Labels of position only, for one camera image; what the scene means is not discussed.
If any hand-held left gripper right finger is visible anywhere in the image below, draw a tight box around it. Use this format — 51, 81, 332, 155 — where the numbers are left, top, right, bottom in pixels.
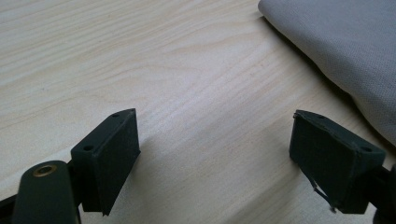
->
289, 109, 387, 215

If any grey cloth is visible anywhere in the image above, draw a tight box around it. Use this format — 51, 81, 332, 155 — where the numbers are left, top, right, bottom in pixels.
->
257, 0, 396, 147

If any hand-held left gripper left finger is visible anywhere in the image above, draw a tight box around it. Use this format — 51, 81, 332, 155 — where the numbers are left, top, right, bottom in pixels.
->
70, 107, 142, 217

